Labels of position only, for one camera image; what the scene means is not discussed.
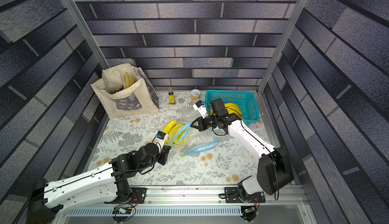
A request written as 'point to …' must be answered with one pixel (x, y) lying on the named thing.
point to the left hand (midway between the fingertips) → (171, 148)
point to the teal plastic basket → (245, 101)
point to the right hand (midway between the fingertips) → (190, 124)
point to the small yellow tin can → (195, 95)
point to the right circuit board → (248, 212)
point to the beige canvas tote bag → (139, 98)
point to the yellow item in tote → (128, 80)
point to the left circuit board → (117, 210)
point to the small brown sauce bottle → (172, 100)
